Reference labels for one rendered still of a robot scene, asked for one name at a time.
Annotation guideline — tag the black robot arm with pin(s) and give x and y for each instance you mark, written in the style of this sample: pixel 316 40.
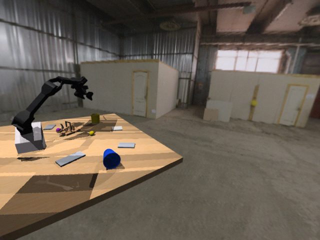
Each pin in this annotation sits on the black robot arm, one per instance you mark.
pixel 23 120

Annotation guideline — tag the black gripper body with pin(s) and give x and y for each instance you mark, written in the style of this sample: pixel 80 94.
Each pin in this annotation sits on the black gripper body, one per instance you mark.
pixel 82 92

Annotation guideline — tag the small wooden catapult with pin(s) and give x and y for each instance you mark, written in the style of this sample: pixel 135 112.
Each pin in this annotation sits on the small wooden catapult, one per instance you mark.
pixel 68 131

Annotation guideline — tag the yellow cup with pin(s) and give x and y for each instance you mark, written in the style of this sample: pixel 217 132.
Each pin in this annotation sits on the yellow cup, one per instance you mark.
pixel 95 118

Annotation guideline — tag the blue open cylinder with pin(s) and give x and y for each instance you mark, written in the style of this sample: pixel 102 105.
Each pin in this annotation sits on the blue open cylinder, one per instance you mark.
pixel 111 159

